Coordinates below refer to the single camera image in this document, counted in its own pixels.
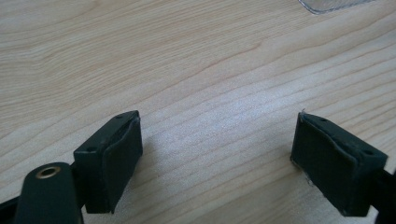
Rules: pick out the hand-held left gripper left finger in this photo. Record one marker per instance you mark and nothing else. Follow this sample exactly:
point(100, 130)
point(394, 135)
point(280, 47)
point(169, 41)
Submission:
point(107, 165)

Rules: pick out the clear plastic container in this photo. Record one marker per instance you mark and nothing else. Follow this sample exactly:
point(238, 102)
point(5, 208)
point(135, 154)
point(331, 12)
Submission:
point(330, 4)

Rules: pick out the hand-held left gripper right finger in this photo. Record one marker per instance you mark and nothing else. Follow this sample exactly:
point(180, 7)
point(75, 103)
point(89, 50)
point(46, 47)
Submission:
point(333, 168)

